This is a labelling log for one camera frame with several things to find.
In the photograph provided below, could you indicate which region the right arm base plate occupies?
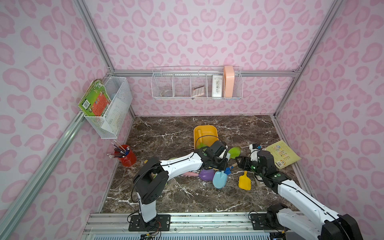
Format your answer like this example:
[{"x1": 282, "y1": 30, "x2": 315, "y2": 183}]
[{"x1": 248, "y1": 211, "x2": 283, "y2": 231}]

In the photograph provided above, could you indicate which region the green shovel yellow handle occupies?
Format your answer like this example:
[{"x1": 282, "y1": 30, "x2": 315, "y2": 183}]
[{"x1": 228, "y1": 147, "x2": 242, "y2": 159}]

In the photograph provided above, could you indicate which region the white paper in basket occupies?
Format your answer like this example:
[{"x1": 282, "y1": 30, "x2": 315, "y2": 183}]
[{"x1": 101, "y1": 98, "x2": 127, "y2": 136}]

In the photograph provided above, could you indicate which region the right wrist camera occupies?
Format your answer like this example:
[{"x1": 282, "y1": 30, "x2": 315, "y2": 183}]
[{"x1": 249, "y1": 144, "x2": 262, "y2": 154}]

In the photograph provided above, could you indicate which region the purple shovel pink handle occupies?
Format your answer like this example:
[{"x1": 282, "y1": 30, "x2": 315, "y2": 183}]
[{"x1": 183, "y1": 169, "x2": 215, "y2": 182}]

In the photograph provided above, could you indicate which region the white wire wall shelf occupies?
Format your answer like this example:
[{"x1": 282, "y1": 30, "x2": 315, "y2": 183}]
[{"x1": 151, "y1": 66, "x2": 244, "y2": 100}]

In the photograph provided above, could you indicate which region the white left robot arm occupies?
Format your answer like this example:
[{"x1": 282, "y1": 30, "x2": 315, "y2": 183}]
[{"x1": 133, "y1": 140, "x2": 230, "y2": 224}]

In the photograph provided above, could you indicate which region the blue shovel wooden handle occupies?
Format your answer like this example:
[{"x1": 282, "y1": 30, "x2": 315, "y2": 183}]
[{"x1": 224, "y1": 163, "x2": 238, "y2": 175}]

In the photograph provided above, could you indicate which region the green red book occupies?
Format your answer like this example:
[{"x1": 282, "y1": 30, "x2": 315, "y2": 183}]
[{"x1": 78, "y1": 79, "x2": 112, "y2": 117}]

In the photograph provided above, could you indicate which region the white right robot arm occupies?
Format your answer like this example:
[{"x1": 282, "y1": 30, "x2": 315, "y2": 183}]
[{"x1": 245, "y1": 149, "x2": 363, "y2": 240}]

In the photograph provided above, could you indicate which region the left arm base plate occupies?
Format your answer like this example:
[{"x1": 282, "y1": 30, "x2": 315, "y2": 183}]
[{"x1": 127, "y1": 214, "x2": 171, "y2": 232}]

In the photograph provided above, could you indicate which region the yellow-green paper booklet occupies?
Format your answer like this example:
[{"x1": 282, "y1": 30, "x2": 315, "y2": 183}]
[{"x1": 265, "y1": 140, "x2": 302, "y2": 170}]

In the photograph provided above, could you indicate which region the pink box on shelf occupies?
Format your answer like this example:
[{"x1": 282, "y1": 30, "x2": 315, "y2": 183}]
[{"x1": 223, "y1": 66, "x2": 235, "y2": 98}]

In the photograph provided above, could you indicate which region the small calculator on shelf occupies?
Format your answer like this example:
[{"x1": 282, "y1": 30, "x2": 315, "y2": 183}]
[{"x1": 192, "y1": 85, "x2": 206, "y2": 98}]

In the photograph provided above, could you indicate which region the light blue shovel white handle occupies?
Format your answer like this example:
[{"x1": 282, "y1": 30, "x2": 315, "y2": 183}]
[{"x1": 213, "y1": 171, "x2": 228, "y2": 189}]

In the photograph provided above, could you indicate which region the red pen cup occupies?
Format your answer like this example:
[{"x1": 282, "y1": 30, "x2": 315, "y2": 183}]
[{"x1": 119, "y1": 145, "x2": 137, "y2": 168}]

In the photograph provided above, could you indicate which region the green leaf shovel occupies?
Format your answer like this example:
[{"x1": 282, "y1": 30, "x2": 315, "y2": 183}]
[{"x1": 197, "y1": 143, "x2": 207, "y2": 149}]

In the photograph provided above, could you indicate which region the white box on shelf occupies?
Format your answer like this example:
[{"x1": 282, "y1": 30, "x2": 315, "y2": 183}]
[{"x1": 212, "y1": 75, "x2": 223, "y2": 98}]

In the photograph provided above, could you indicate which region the white mesh wall basket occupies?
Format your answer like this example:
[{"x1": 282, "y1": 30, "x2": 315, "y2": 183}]
[{"x1": 79, "y1": 77, "x2": 133, "y2": 140}]

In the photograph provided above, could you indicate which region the orange storage box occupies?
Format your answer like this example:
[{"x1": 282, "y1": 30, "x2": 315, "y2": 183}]
[{"x1": 194, "y1": 125, "x2": 219, "y2": 149}]

